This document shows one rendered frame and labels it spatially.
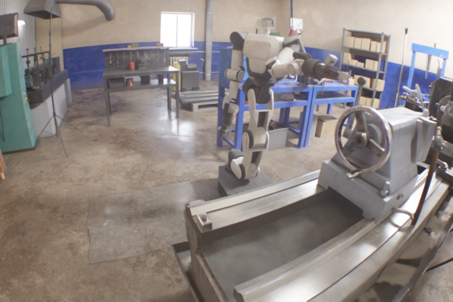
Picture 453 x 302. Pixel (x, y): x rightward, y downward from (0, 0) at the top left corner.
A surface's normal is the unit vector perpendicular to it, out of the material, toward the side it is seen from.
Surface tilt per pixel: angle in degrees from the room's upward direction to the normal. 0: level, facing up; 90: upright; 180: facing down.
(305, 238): 5
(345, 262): 0
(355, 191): 90
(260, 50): 92
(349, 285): 0
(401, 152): 70
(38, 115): 90
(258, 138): 88
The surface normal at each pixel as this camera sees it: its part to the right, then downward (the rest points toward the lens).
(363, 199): -0.90, 0.13
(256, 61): -0.58, 0.31
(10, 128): 0.44, 0.36
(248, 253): -0.11, -0.87
